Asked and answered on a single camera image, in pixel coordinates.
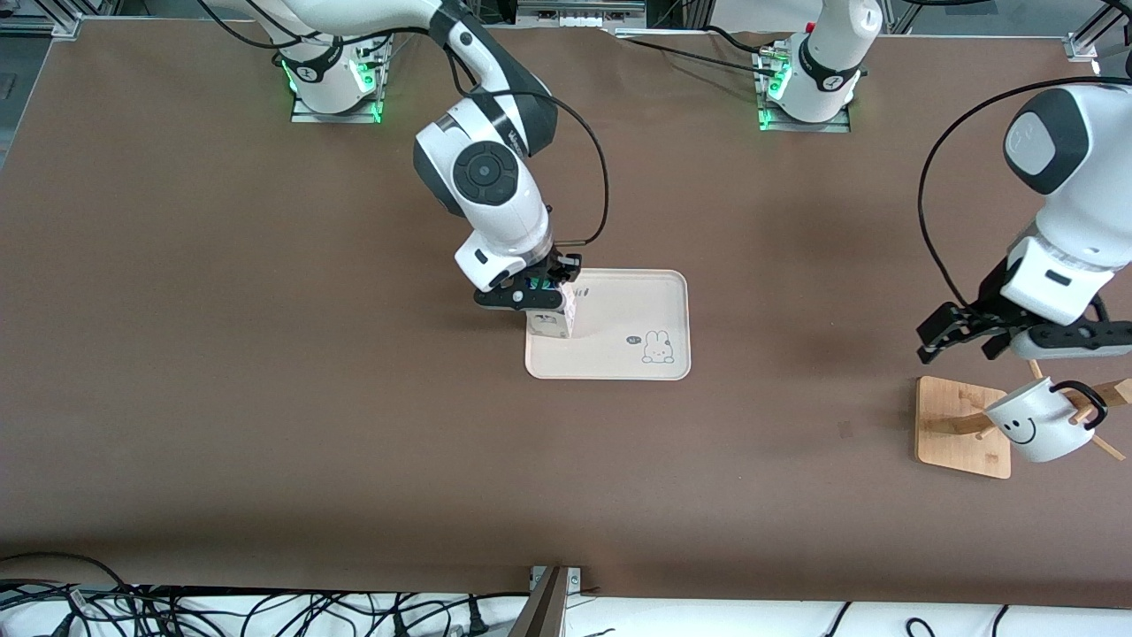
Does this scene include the aluminium profile post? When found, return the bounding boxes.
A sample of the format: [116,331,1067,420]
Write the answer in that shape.
[506,566,571,637]

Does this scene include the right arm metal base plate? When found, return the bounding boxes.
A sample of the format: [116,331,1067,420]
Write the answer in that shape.
[290,35,383,125]

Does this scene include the aluminium frame corner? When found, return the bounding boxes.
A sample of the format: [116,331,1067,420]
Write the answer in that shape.
[1064,0,1132,63]

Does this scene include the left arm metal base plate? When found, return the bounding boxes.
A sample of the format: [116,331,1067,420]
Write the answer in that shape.
[756,44,852,134]

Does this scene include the blue white milk carton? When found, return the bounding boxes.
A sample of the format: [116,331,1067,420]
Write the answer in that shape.
[528,281,578,341]

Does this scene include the wooden mug tree stand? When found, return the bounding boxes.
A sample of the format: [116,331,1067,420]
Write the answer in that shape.
[915,358,1132,480]

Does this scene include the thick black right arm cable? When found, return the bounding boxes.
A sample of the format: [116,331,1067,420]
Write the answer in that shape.
[438,35,611,249]

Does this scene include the long black table cable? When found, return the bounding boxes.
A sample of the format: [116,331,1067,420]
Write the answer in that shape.
[610,32,779,81]

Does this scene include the white smiley face mug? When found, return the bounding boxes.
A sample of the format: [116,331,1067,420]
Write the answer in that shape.
[984,377,1109,464]

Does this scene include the cream rabbit print tray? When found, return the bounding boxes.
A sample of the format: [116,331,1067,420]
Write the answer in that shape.
[525,268,691,381]

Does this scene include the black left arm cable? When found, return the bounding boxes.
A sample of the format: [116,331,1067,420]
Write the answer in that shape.
[917,78,1132,309]

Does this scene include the grey metal rail block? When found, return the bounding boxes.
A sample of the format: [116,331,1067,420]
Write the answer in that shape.
[516,0,646,29]

